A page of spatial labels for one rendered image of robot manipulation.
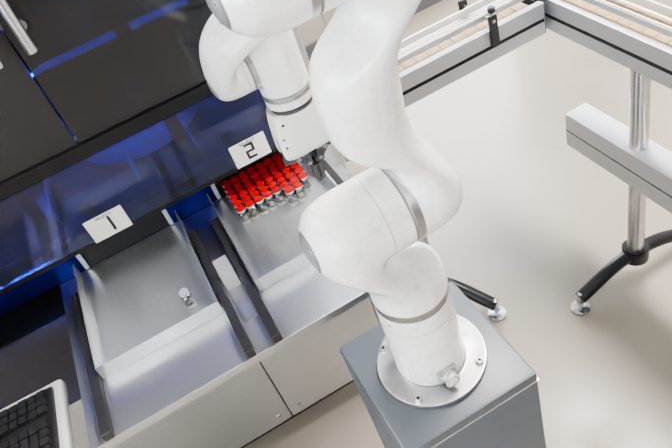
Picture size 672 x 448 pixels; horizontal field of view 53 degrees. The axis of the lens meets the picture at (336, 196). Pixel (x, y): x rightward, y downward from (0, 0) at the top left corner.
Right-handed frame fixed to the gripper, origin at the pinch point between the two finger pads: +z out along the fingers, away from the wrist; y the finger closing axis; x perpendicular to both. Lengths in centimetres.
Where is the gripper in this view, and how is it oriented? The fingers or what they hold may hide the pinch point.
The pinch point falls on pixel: (316, 167)
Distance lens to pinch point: 122.4
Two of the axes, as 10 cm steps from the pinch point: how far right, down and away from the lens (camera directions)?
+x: 4.4, 5.0, -7.4
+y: -8.6, 4.8, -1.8
